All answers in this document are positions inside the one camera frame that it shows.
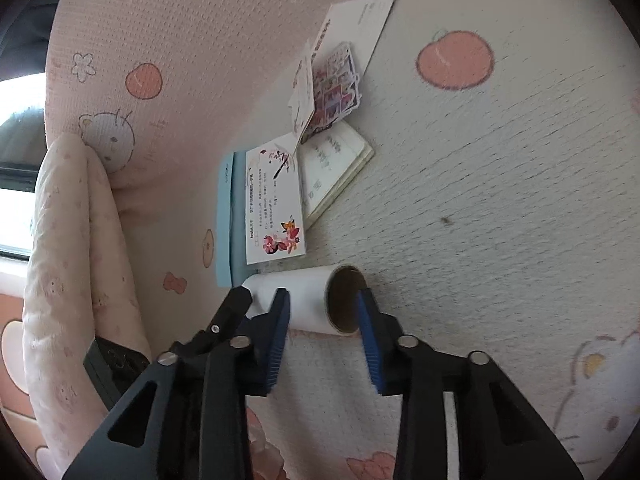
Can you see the pink patterned white card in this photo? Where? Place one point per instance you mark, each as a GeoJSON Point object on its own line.
{"type": "Point", "coordinates": [302, 95]}

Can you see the pink rolled blanket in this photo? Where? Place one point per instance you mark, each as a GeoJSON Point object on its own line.
{"type": "Point", "coordinates": [65, 260]}

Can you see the plain white envelope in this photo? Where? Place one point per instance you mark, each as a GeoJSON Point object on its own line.
{"type": "Point", "coordinates": [365, 25]}

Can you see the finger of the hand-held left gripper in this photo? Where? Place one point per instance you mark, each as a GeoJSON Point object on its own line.
{"type": "Point", "coordinates": [235, 305]}

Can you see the colourful sticker sheet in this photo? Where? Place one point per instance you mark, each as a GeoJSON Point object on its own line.
{"type": "Point", "coordinates": [335, 85]}

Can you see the white paper roll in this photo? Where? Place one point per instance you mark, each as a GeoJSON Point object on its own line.
{"type": "Point", "coordinates": [310, 290]}

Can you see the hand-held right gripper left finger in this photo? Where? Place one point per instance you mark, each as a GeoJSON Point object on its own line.
{"type": "Point", "coordinates": [277, 340]}

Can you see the dark cloth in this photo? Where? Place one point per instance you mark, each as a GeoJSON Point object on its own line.
{"type": "Point", "coordinates": [25, 15]}

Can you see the pink and white printed blanket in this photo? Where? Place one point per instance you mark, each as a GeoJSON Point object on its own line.
{"type": "Point", "coordinates": [475, 160]}

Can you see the dark window frame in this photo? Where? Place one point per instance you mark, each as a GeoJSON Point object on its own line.
{"type": "Point", "coordinates": [17, 177]}

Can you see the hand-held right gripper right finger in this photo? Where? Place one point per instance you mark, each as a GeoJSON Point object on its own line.
{"type": "Point", "coordinates": [369, 345]}

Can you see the white floral print card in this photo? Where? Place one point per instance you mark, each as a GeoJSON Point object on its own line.
{"type": "Point", "coordinates": [270, 200]}

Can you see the cream white booklet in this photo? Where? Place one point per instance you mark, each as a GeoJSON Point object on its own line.
{"type": "Point", "coordinates": [335, 170]}

